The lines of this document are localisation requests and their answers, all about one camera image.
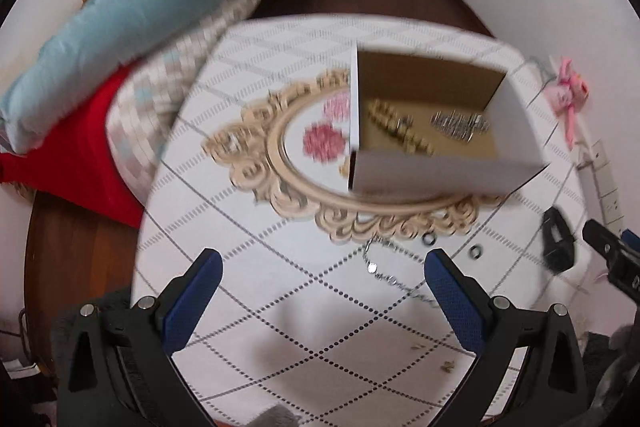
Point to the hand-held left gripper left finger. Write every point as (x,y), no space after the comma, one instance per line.
(192,302)

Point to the silver jewelry pile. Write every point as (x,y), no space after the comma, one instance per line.
(460,124)

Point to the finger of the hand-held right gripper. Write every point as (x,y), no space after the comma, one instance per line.
(615,254)
(557,242)

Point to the light blue blanket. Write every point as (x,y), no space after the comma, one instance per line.
(130,17)

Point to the white wall socket strip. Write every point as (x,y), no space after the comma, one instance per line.
(607,184)

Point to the white cardboard box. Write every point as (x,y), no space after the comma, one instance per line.
(440,177)

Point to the white diamond-patterned tablecloth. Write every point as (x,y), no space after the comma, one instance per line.
(310,297)

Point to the checked beige quilt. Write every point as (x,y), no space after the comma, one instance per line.
(170,82)

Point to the gold jewelry pile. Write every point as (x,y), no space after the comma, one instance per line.
(397,127)

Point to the pink plush toy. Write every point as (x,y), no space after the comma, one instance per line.
(565,89)

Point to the red blanket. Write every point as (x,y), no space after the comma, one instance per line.
(75,152)

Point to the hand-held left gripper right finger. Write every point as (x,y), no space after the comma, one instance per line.
(452,302)

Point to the ornate cream oval mirror tray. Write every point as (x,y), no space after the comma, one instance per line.
(295,179)

